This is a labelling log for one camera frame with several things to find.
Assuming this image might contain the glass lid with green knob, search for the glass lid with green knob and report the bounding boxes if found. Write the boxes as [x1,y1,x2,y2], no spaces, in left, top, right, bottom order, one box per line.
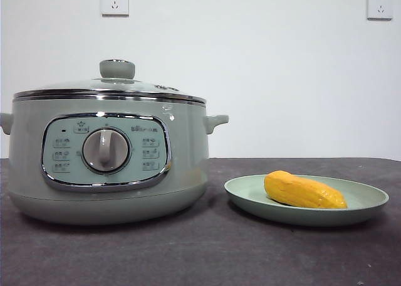
[12,58,207,107]

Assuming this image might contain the yellow corn cob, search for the yellow corn cob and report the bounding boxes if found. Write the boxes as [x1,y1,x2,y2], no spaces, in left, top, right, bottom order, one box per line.
[263,169,348,209]

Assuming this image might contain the pale green electric steamer pot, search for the pale green electric steamer pot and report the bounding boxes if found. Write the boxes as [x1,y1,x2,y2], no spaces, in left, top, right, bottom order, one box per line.
[0,97,230,226]

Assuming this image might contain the pale green round plate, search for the pale green round plate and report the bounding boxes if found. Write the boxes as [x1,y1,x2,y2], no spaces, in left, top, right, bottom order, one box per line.
[224,173,390,227]

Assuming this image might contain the white wall socket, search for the white wall socket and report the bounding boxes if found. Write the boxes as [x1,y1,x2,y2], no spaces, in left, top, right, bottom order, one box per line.
[366,0,393,21]
[100,0,130,16]

